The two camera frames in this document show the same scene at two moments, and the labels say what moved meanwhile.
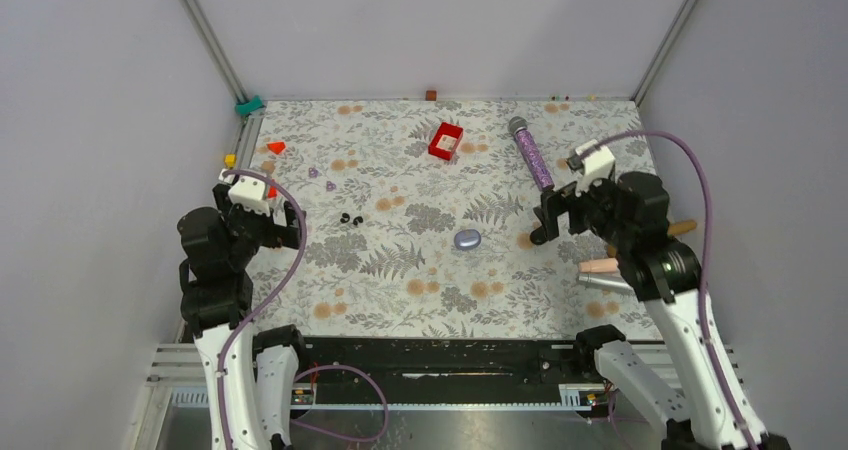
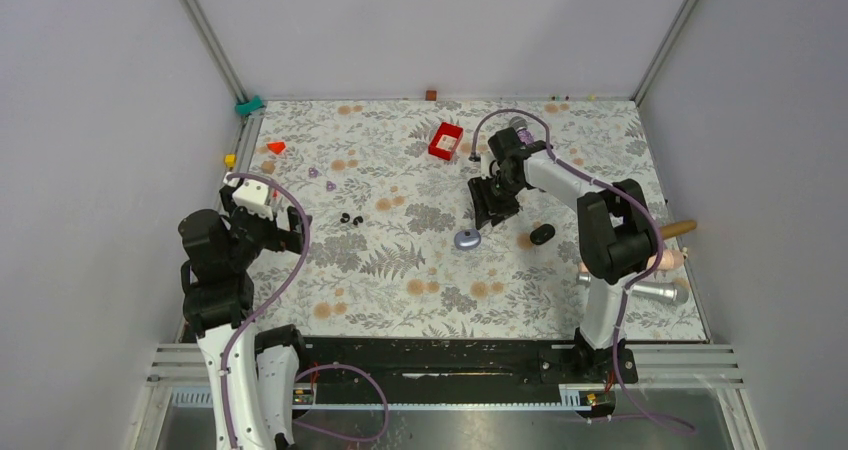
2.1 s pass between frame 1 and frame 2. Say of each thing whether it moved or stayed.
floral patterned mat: stayed
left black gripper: stayed
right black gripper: moved
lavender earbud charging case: stayed
